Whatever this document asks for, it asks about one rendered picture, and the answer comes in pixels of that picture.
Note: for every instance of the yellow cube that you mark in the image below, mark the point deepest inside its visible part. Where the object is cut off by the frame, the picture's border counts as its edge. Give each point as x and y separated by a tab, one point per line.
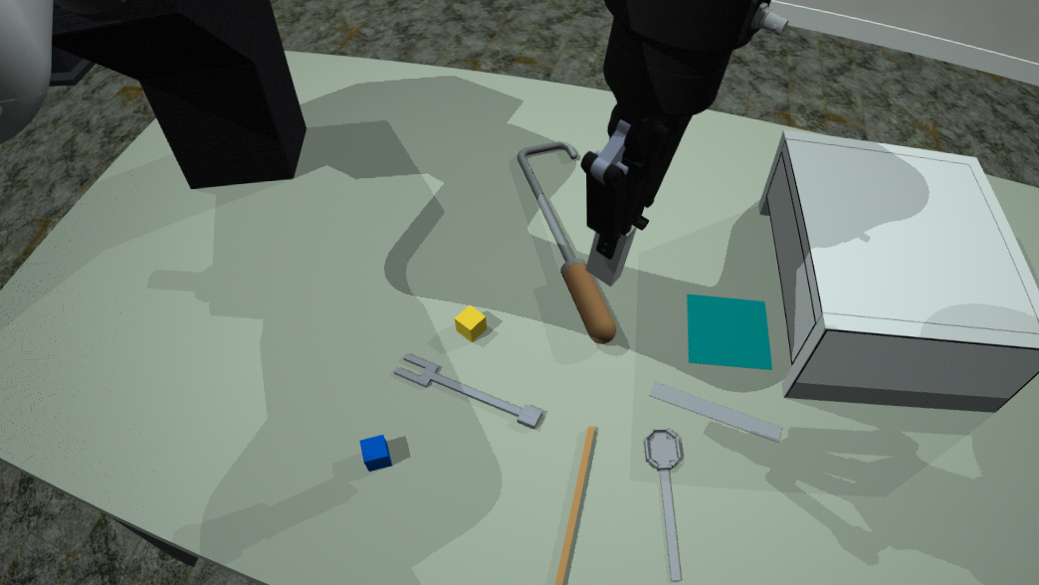
471	323

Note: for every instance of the teal square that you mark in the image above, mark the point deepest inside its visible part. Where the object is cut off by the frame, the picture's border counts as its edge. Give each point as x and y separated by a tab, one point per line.
728	332

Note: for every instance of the blue cube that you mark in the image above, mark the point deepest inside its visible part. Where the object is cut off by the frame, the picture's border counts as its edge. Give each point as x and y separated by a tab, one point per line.
375	453

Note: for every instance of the grey spoon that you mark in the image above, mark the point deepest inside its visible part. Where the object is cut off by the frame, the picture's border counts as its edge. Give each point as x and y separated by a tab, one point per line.
662	451

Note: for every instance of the orange long thin bar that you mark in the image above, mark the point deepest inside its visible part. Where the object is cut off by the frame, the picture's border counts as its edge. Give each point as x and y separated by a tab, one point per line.
574	507

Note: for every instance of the grey flat bar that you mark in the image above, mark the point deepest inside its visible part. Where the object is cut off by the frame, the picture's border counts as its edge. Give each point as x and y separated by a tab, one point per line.
715	411

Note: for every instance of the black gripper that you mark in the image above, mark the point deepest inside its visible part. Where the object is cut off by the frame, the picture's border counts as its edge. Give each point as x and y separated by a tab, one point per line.
646	78

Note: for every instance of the steel hook with wooden handle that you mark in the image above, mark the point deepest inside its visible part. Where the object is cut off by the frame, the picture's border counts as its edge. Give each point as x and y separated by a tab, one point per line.
581	285

